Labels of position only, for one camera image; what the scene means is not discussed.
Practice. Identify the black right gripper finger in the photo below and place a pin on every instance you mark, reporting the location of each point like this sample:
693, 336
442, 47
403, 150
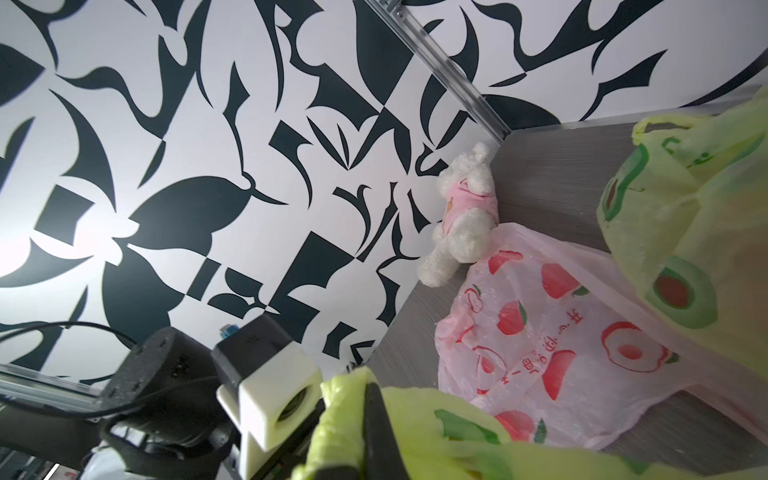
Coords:
381, 459

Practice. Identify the green avocado print plastic bag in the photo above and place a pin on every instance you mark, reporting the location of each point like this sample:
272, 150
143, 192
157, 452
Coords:
685, 219

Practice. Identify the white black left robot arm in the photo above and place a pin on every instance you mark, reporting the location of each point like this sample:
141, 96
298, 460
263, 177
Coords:
159, 411

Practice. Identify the pink apple print plastic bag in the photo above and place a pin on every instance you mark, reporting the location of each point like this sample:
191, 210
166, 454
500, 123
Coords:
550, 339

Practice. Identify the white plush bear pink shirt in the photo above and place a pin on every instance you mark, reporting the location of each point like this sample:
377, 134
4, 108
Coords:
470, 215

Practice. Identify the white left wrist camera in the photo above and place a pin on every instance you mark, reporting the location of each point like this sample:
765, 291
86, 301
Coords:
269, 389

